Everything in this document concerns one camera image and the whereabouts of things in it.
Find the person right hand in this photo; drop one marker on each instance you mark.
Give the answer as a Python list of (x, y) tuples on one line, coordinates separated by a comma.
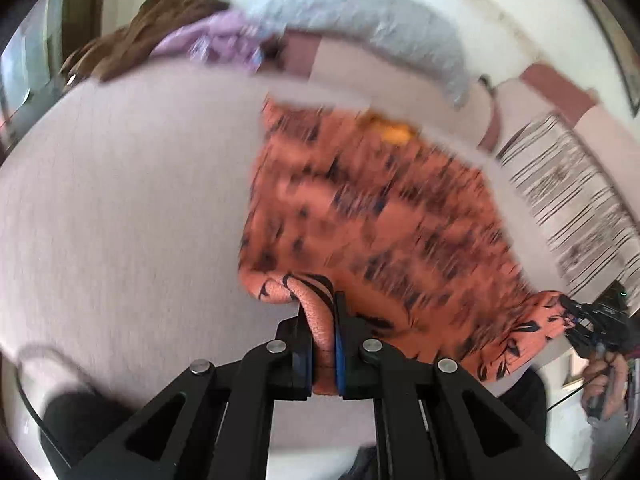
[(605, 377)]

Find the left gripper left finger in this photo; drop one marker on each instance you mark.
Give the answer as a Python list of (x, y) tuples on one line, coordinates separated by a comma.
[(211, 422)]

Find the stained glass wooden door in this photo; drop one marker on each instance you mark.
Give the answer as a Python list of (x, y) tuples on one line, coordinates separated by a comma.
[(37, 37)]

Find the small black object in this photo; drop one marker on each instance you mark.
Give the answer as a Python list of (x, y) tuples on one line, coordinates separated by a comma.
[(486, 82)]

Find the striped floral pillow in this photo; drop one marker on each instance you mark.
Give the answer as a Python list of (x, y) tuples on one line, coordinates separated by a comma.
[(590, 232)]

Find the orange black floral blouse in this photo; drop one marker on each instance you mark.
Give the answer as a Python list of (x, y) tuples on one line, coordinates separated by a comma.
[(351, 202)]

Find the pink bolster cushion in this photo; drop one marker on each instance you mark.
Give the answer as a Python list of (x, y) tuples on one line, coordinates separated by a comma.
[(393, 89)]

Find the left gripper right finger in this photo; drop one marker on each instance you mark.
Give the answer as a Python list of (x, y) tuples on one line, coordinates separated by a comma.
[(434, 421)]

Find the brown garment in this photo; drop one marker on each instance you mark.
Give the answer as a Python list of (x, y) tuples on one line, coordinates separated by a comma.
[(112, 55)]

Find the pink sofa backrest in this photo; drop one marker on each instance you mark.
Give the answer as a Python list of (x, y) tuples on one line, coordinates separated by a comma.
[(540, 90)]

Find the purple floral cloth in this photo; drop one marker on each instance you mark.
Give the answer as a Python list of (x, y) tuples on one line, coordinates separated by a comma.
[(226, 37)]

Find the grey quilted blanket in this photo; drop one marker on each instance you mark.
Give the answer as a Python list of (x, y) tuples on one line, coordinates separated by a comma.
[(406, 32)]

